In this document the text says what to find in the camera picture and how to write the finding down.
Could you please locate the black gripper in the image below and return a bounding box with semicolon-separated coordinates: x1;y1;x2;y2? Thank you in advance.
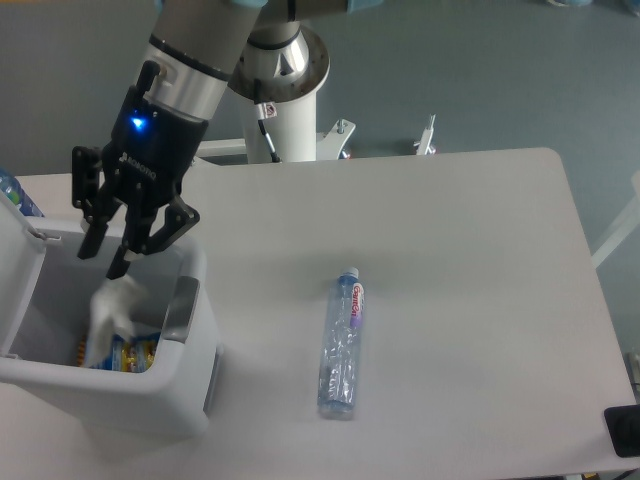
71;60;208;279

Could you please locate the white paper wrapper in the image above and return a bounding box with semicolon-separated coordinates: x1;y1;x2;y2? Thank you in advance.
81;275;148;368

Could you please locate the crushed clear plastic bottle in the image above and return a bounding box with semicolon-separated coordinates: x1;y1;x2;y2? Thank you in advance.
317;267;365;420

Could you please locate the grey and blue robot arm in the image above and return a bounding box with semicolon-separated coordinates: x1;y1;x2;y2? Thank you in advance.
72;1;367;280

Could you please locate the white plastic trash can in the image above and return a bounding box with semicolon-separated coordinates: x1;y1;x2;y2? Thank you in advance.
1;199;221;436

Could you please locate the blue bottle behind bin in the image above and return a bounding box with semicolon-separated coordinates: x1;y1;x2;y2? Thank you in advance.
0;168;44;217

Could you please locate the blue yellow snack packet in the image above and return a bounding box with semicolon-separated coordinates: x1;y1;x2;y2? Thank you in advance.
90;332;160;373

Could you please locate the black device at table edge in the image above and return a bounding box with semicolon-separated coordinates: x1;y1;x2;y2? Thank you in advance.
604;405;640;458

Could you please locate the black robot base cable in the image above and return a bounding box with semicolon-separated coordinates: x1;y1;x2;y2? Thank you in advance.
252;78;282;164

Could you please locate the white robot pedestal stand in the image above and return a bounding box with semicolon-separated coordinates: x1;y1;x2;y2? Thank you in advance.
194;27;441;164

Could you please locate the white frame leg at right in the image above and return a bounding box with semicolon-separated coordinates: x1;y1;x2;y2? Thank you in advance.
591;171;639;268

